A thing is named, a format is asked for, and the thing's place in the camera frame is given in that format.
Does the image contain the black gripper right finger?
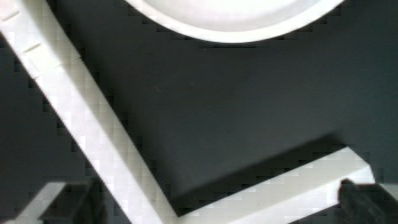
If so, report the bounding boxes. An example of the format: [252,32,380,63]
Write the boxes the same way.
[335,179,398,224]

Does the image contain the white round table top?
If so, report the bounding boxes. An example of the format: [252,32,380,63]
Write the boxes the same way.
[124,0,344,43]

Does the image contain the white obstacle fence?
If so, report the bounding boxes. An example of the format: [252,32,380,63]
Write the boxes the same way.
[0,0,374,224]

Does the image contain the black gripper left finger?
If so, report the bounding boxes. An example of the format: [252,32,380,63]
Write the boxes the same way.
[7,181,106,224]

